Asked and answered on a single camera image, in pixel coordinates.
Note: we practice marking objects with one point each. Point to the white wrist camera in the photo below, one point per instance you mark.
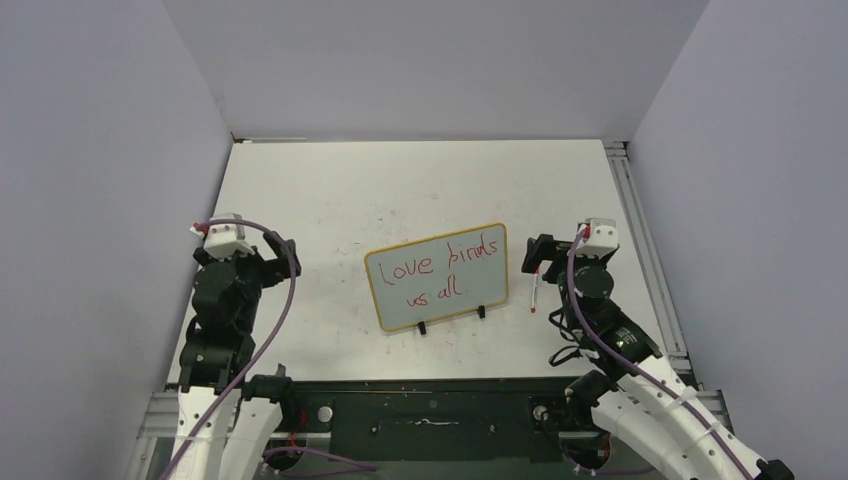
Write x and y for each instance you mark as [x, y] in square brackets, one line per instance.
[223, 241]
[597, 238]

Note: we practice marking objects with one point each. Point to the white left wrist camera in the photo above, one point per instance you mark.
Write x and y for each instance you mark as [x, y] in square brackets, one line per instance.
[223, 241]

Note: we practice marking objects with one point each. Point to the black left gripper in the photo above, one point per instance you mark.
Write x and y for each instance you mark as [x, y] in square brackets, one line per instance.
[275, 269]

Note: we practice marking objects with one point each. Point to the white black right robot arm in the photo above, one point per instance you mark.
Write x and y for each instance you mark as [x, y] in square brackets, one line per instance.
[632, 392]

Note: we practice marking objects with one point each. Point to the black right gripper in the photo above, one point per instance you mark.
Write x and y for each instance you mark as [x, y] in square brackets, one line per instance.
[545, 247]

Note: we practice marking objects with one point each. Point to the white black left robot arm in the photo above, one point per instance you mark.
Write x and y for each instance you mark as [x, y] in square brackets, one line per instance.
[226, 416]

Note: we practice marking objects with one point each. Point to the white marker pen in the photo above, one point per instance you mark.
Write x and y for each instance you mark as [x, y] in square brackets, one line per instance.
[534, 289]

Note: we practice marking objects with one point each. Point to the yellow framed small whiteboard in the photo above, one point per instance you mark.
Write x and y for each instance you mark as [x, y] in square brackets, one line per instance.
[436, 278]

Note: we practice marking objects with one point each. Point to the aluminium rail at table edge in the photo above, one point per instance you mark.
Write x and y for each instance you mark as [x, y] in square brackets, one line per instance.
[671, 332]

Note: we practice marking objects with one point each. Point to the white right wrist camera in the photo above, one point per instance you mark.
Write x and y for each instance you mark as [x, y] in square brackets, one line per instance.
[597, 238]

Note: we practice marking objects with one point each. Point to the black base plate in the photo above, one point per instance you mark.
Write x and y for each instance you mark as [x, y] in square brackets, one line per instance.
[439, 420]

